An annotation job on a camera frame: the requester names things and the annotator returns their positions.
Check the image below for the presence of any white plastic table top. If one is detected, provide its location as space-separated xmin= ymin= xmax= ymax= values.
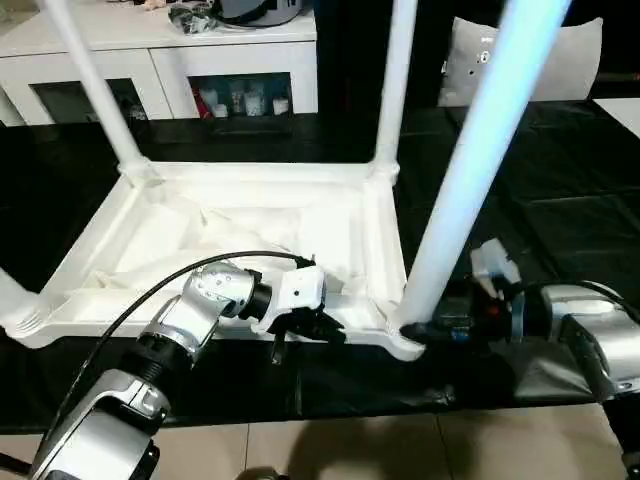
xmin=7 ymin=159 xmax=429 ymax=362

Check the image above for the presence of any white plastic table leg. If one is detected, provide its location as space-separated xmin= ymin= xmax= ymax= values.
xmin=397 ymin=0 xmax=574 ymax=341
xmin=373 ymin=0 xmax=419 ymax=184
xmin=37 ymin=0 xmax=154 ymax=181
xmin=0 ymin=269 xmax=54 ymax=341

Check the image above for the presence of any black work mat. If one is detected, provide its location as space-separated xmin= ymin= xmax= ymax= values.
xmin=0 ymin=99 xmax=640 ymax=426

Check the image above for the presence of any dark rounded robot torso part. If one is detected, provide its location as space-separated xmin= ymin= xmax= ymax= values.
xmin=239 ymin=467 xmax=289 ymax=480

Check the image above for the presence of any white flat board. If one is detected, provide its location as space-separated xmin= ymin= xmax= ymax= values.
xmin=593 ymin=97 xmax=640 ymax=139

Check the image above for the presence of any grey cushion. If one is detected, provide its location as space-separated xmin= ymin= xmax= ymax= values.
xmin=438 ymin=16 xmax=605 ymax=107

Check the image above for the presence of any black furniture with yellow label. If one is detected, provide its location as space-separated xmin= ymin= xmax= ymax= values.
xmin=314 ymin=0 xmax=454 ymax=121

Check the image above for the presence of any white glass-door cabinet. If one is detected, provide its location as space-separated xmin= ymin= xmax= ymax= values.
xmin=0 ymin=22 xmax=320 ymax=126

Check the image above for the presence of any grey bag with black trim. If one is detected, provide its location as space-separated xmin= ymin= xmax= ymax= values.
xmin=217 ymin=0 xmax=304 ymax=27

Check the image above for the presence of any black tangled item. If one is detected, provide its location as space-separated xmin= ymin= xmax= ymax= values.
xmin=167 ymin=3 xmax=214 ymax=35

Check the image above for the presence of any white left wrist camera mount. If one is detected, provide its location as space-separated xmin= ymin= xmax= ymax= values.
xmin=254 ymin=267 xmax=329 ymax=337

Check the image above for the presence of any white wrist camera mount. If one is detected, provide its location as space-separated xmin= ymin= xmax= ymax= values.
xmin=254 ymin=267 xmax=329 ymax=337
xmin=469 ymin=239 xmax=526 ymax=341

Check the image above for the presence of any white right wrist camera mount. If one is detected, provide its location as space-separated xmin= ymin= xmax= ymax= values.
xmin=469 ymin=239 xmax=526 ymax=341

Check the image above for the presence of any black metal table frame leg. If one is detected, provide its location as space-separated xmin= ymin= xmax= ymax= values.
xmin=0 ymin=449 xmax=31 ymax=475

